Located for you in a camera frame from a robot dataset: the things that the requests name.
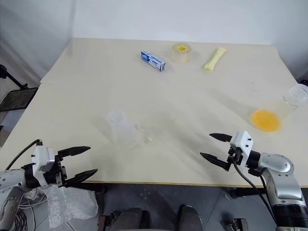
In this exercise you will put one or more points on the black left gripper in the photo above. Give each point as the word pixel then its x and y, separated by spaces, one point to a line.
pixel 55 172

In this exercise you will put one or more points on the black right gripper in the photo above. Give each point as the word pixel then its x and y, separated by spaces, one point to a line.
pixel 234 157

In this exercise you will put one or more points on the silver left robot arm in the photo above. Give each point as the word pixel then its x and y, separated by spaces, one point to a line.
pixel 9 183

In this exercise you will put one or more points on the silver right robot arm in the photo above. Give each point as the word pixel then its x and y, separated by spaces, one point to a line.
pixel 281 178

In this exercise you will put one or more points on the flask with orange liquid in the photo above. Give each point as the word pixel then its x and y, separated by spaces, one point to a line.
pixel 272 115

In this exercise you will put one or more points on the crumpled plastic bag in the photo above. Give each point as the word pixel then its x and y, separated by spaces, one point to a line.
pixel 69 204

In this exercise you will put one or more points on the clear empty plastic beaker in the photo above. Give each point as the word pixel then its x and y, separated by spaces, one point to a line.
pixel 122 130

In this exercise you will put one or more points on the dark grey rounded shape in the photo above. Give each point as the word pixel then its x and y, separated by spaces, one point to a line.
pixel 130 220
pixel 191 219

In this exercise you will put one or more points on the pale yellow wrapped packet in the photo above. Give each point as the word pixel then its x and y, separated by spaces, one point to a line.
pixel 214 60

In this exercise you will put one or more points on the clear tape roll yellow core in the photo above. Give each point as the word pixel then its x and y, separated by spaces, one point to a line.
pixel 182 53

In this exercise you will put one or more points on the blue and white box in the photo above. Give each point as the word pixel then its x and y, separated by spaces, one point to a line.
pixel 154 61

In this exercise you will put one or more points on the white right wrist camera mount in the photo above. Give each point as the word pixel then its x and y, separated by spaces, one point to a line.
pixel 243 144

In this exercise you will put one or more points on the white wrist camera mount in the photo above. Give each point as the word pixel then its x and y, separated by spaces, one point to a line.
pixel 41 158
pixel 243 144

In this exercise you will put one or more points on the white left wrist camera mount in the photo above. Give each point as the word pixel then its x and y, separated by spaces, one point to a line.
pixel 41 158

